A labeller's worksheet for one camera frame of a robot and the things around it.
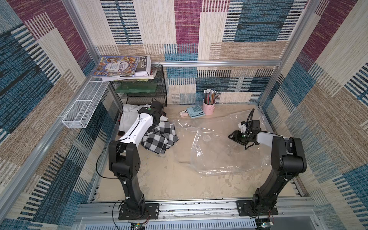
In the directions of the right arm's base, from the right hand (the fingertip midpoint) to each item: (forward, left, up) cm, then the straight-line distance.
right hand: (232, 138), depth 100 cm
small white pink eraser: (+21, +33, +3) cm, 40 cm away
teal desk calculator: (+25, +24, +2) cm, 35 cm away
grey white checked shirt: (-3, +48, +6) cm, 49 cm away
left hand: (-1, +60, +17) cm, 63 cm away
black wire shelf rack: (+39, +53, +6) cm, 66 cm away
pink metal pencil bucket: (+22, +14, +6) cm, 27 cm away
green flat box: (+24, +64, +26) cm, 73 cm away
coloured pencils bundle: (+29, +13, +14) cm, 35 cm away
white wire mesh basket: (-5, +83, +35) cm, 90 cm away
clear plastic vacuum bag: (-8, +21, +10) cm, 25 cm away
